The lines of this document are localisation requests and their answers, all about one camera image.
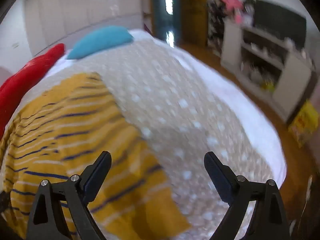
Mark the white bed sheet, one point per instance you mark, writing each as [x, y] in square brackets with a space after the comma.
[235, 100]

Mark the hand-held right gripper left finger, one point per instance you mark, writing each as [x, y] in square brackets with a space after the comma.
[96, 177]

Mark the dark television screen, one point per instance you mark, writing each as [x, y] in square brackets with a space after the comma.
[280, 22]

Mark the white shelf unit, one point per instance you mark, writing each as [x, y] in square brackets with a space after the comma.
[265, 60]

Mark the wooden door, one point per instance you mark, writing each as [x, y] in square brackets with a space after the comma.
[195, 12]

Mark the teal pillow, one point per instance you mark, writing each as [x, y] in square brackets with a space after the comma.
[100, 41]

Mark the beige dotted quilt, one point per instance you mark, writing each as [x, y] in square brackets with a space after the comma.
[175, 120]

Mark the dark shelf with items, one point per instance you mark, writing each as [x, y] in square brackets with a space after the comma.
[215, 25]

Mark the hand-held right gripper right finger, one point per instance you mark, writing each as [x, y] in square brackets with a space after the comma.
[220, 177]

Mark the yellow bag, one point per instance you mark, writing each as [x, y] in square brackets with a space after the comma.
[303, 123]

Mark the red floral pillow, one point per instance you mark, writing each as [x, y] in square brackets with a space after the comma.
[27, 80]

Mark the pink clothing pile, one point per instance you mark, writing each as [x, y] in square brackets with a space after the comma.
[233, 5]

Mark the white wardrobe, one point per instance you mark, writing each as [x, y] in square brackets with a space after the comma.
[82, 10]

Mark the yellow striped knit sweater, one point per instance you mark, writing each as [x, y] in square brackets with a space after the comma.
[75, 140]

